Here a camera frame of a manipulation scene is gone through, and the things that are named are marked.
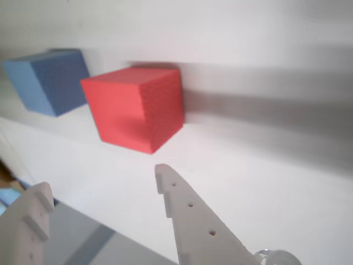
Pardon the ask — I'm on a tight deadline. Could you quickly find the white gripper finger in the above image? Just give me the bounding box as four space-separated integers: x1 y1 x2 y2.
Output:
154 163 260 265
0 181 55 265

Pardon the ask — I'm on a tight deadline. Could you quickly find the blue foam cube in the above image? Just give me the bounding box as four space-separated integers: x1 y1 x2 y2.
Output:
1 49 91 117

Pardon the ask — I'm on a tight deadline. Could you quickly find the red foam cube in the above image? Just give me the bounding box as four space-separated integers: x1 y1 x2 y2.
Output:
80 66 185 155

